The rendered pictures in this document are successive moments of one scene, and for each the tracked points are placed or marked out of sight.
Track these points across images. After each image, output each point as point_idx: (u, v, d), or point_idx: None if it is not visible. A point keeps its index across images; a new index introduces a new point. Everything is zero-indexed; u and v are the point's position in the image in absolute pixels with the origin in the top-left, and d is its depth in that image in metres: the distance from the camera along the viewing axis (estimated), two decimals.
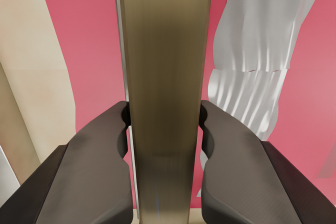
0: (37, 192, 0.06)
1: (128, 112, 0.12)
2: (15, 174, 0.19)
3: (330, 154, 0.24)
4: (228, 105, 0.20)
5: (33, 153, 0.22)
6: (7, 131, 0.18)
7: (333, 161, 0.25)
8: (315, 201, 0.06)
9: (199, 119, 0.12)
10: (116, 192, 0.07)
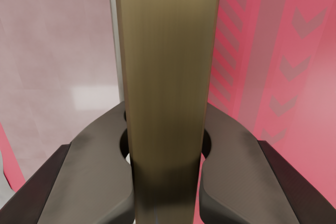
0: (40, 191, 0.07)
1: None
2: None
3: None
4: None
5: None
6: None
7: None
8: (312, 200, 0.06)
9: None
10: (118, 193, 0.06)
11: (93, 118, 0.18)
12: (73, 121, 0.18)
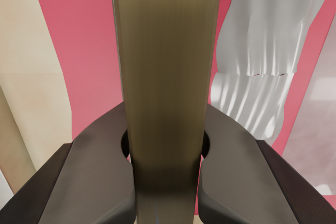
0: (42, 190, 0.07)
1: None
2: (8, 183, 0.18)
3: None
4: (232, 111, 0.19)
5: (28, 160, 0.21)
6: (0, 138, 0.17)
7: None
8: (310, 199, 0.06)
9: None
10: (120, 192, 0.07)
11: None
12: None
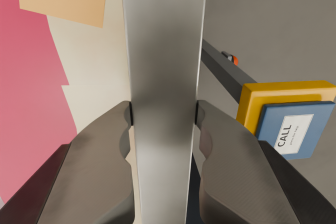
0: (40, 191, 0.07)
1: (131, 112, 0.12)
2: None
3: None
4: None
5: None
6: None
7: None
8: (312, 200, 0.06)
9: (196, 119, 0.12)
10: (118, 192, 0.07)
11: None
12: None
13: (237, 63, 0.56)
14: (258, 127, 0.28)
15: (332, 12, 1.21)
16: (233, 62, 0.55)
